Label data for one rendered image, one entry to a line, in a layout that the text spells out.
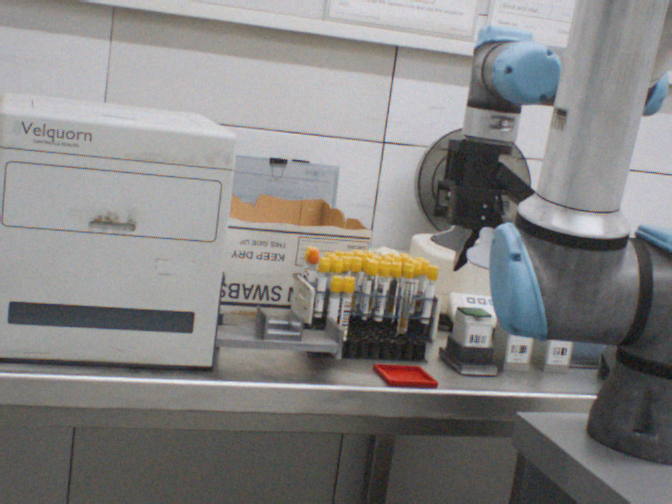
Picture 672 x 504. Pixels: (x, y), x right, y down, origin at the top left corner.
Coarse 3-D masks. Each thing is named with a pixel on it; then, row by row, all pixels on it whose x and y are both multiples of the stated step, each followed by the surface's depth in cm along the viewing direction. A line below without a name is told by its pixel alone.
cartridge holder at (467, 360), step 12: (444, 348) 154; (456, 348) 149; (468, 348) 148; (480, 348) 149; (492, 348) 149; (456, 360) 149; (468, 360) 149; (480, 360) 149; (468, 372) 147; (480, 372) 147; (492, 372) 148
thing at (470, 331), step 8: (456, 312) 152; (456, 320) 151; (464, 320) 149; (472, 320) 149; (480, 320) 149; (488, 320) 149; (456, 328) 151; (464, 328) 148; (472, 328) 148; (480, 328) 148; (488, 328) 149; (456, 336) 151; (464, 336) 148; (472, 336) 148; (480, 336) 149; (488, 336) 149; (464, 344) 148; (472, 344) 149; (480, 344) 149; (488, 344) 149
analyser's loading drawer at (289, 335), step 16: (256, 320) 141; (224, 336) 135; (240, 336) 136; (256, 336) 137; (272, 336) 136; (288, 336) 137; (304, 336) 140; (320, 336) 141; (336, 336) 140; (336, 352) 139
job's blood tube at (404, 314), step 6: (408, 282) 153; (408, 288) 152; (408, 294) 152; (402, 300) 153; (408, 300) 152; (402, 306) 153; (408, 306) 152; (402, 312) 153; (408, 312) 153; (402, 318) 153; (402, 324) 153; (402, 330) 153; (402, 336) 153
